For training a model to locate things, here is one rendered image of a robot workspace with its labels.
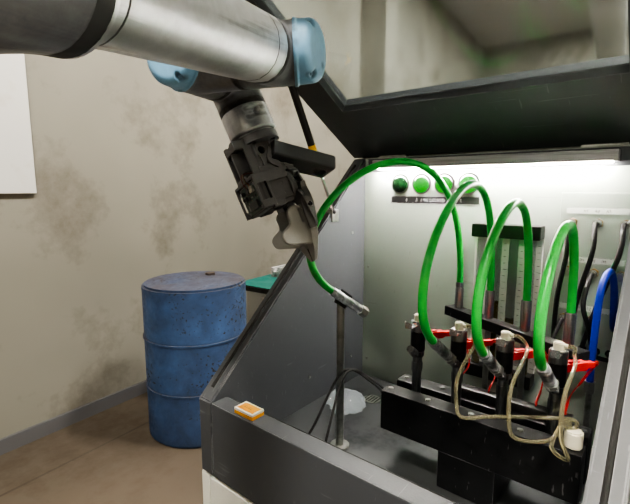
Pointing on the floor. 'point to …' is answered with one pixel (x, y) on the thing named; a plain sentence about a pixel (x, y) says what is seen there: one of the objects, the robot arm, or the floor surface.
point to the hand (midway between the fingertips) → (314, 252)
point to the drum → (187, 346)
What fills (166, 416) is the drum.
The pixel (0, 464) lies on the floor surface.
